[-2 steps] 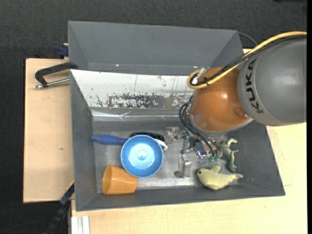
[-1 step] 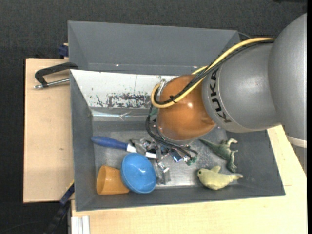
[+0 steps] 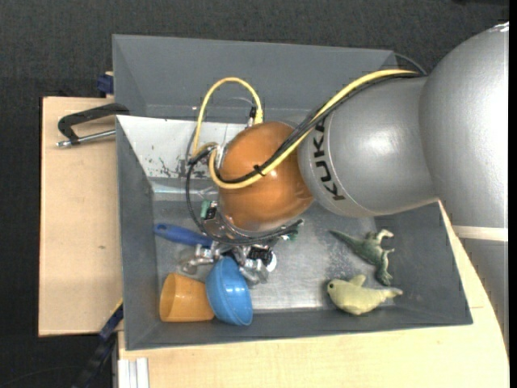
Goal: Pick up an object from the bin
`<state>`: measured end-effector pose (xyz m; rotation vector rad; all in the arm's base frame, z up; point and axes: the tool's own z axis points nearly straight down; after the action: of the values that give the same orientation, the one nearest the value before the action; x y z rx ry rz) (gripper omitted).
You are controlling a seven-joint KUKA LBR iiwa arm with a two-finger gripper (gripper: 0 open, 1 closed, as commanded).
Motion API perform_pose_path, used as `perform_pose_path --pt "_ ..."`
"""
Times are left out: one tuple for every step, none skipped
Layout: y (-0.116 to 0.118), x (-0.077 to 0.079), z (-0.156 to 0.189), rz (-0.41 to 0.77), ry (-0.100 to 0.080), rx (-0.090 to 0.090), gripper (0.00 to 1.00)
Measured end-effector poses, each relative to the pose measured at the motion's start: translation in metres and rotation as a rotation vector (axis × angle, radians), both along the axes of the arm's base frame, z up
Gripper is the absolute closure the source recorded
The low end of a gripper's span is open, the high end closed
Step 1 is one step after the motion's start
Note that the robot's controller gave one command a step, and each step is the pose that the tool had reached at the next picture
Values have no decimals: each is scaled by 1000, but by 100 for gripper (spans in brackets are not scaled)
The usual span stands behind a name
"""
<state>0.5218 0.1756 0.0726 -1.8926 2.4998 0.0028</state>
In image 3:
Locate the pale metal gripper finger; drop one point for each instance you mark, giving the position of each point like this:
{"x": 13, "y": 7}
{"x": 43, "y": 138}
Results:
{"x": 254, "y": 272}
{"x": 200, "y": 260}

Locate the blue plastic bowl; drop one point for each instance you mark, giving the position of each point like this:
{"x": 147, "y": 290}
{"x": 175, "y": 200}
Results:
{"x": 228, "y": 293}

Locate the orange plastic cup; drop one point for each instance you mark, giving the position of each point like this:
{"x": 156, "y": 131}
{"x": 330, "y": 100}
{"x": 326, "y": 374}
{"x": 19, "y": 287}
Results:
{"x": 182, "y": 299}

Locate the grey metal bin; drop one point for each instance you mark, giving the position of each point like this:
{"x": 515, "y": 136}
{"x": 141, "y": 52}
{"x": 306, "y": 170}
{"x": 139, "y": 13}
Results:
{"x": 299, "y": 289}

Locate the pale green toy seal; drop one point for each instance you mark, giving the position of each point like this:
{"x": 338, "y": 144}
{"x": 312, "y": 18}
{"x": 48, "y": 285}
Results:
{"x": 357, "y": 297}

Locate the dark green toy dinosaur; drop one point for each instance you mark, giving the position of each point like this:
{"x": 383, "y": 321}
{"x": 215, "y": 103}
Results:
{"x": 373, "y": 251}

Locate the pale brown flat board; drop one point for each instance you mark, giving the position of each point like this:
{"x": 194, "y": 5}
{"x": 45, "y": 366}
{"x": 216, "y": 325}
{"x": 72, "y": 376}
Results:
{"x": 76, "y": 224}

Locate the black cylinder on white bracket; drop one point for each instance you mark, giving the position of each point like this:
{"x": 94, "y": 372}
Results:
{"x": 261, "y": 254}

